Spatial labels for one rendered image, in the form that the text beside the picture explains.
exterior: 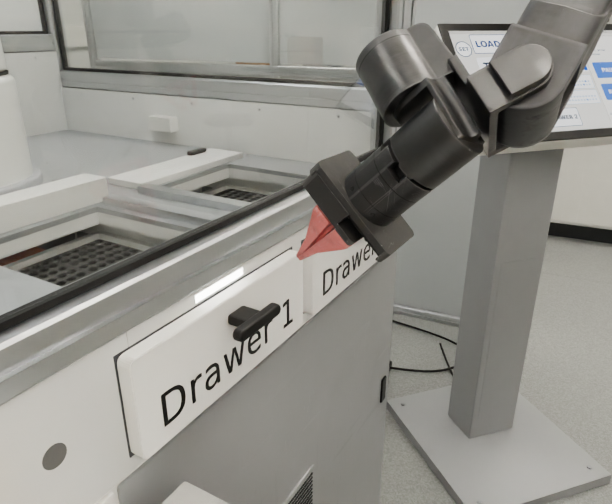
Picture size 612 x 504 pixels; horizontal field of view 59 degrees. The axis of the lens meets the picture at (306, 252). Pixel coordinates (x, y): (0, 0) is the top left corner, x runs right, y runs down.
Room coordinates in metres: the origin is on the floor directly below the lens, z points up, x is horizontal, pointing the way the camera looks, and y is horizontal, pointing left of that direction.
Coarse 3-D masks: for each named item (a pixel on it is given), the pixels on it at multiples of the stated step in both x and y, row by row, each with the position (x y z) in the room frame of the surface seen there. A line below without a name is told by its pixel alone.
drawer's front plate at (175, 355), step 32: (288, 256) 0.62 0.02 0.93; (256, 288) 0.55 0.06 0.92; (288, 288) 0.60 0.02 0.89; (192, 320) 0.46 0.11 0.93; (224, 320) 0.49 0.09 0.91; (128, 352) 0.40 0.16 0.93; (160, 352) 0.42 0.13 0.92; (192, 352) 0.45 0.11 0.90; (224, 352) 0.49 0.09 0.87; (256, 352) 0.54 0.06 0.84; (128, 384) 0.39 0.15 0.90; (160, 384) 0.41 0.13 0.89; (224, 384) 0.49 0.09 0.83; (128, 416) 0.39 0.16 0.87; (160, 416) 0.41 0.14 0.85; (192, 416) 0.44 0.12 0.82
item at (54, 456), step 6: (54, 444) 0.34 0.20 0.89; (60, 444) 0.34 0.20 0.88; (48, 450) 0.33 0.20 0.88; (54, 450) 0.33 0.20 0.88; (60, 450) 0.34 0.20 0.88; (66, 450) 0.34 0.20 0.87; (48, 456) 0.33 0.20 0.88; (54, 456) 0.33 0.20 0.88; (60, 456) 0.34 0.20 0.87; (42, 462) 0.32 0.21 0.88; (48, 462) 0.33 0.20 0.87; (54, 462) 0.33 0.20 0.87; (60, 462) 0.34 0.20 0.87; (48, 468) 0.33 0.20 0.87; (54, 468) 0.33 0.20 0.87
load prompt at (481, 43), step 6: (474, 36) 1.31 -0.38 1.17; (480, 36) 1.32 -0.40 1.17; (486, 36) 1.32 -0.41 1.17; (492, 36) 1.33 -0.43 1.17; (498, 36) 1.34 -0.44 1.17; (474, 42) 1.30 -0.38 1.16; (480, 42) 1.31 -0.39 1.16; (486, 42) 1.31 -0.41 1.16; (492, 42) 1.32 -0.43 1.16; (498, 42) 1.32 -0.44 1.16; (474, 48) 1.29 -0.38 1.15; (480, 48) 1.30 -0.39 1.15; (486, 48) 1.30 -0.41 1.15; (492, 48) 1.31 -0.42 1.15
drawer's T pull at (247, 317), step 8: (272, 304) 0.52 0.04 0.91; (232, 312) 0.51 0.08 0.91; (240, 312) 0.50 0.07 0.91; (248, 312) 0.50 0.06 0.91; (256, 312) 0.50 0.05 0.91; (264, 312) 0.50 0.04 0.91; (272, 312) 0.51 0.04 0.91; (232, 320) 0.49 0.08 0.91; (240, 320) 0.49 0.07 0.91; (248, 320) 0.49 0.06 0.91; (256, 320) 0.49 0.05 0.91; (264, 320) 0.50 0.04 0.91; (240, 328) 0.47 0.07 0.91; (248, 328) 0.47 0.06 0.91; (256, 328) 0.48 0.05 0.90; (240, 336) 0.46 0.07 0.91; (248, 336) 0.47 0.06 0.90
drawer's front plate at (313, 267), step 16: (320, 256) 0.67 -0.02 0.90; (336, 256) 0.72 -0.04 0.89; (304, 272) 0.66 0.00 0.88; (320, 272) 0.68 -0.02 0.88; (352, 272) 0.77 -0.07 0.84; (304, 288) 0.66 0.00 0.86; (320, 288) 0.68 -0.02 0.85; (336, 288) 0.72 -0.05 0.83; (304, 304) 0.66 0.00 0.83; (320, 304) 0.68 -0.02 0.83
